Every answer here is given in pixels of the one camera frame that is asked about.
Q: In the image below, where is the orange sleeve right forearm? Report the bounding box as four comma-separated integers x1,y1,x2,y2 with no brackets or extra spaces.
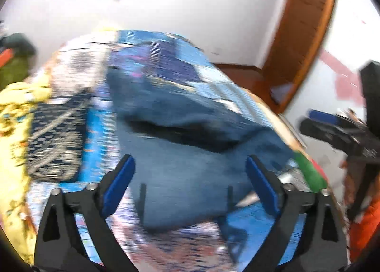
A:
349,198,379,262

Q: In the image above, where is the blue denim jacket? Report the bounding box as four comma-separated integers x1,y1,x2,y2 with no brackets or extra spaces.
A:
106,68,293,232

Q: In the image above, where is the colourful striped fleece blanket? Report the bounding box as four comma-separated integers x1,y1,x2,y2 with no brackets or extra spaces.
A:
294,151,328,193

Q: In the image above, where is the patchwork blue quilt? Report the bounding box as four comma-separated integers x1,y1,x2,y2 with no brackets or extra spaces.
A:
27,30,296,271

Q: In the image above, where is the clutter pile with orange box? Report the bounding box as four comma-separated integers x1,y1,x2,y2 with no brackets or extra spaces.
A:
0,21,36,90

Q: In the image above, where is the yellow cartoon fleece blanket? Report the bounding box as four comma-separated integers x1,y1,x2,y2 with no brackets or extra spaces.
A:
1,82,51,264

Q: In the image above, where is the navy patterned garment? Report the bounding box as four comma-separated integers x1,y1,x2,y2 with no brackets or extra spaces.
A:
26,90,91,183

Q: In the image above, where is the wooden door frame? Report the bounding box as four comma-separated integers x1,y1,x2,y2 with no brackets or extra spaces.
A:
262,0,335,113

